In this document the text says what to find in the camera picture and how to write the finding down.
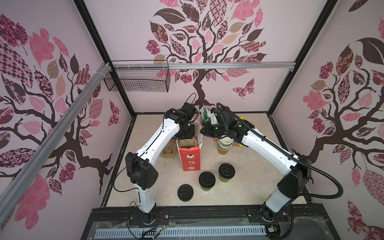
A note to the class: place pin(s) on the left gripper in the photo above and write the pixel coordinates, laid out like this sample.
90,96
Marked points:
190,134

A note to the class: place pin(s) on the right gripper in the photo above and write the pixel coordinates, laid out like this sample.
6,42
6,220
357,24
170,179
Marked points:
207,130

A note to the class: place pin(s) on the brown cardboard cup carrier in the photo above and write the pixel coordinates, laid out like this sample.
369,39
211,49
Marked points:
170,150
188,143

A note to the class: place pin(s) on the red white paper gift bag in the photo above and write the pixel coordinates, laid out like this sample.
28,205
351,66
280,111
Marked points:
191,158

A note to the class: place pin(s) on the black coffee cup lid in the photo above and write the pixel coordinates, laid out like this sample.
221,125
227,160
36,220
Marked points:
185,192
226,171
207,180

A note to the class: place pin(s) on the green paper coffee cup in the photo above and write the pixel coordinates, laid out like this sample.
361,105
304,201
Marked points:
224,180
206,189

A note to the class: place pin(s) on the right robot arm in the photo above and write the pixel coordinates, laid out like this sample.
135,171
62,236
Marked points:
296,172

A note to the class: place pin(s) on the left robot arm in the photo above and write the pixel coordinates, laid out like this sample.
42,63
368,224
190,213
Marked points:
176,123

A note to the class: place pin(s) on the pink cup of straws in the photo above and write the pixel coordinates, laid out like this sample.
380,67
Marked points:
205,114

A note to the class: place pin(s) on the stack of green paper cups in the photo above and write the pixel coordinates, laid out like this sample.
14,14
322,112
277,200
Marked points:
224,145

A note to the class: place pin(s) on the aluminium crossbar back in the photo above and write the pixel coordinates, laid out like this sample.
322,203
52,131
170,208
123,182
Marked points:
203,66

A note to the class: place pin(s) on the aluminium bar left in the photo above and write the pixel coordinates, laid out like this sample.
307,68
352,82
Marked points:
16,189

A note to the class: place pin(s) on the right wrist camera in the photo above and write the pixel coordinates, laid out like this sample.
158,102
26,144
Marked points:
213,119

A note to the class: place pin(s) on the black wire basket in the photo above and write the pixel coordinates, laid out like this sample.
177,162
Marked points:
139,76

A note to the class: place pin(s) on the white slotted cable duct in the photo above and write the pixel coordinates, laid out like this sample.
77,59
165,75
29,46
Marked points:
178,233

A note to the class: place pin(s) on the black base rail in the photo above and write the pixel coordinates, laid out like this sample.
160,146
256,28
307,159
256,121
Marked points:
297,222

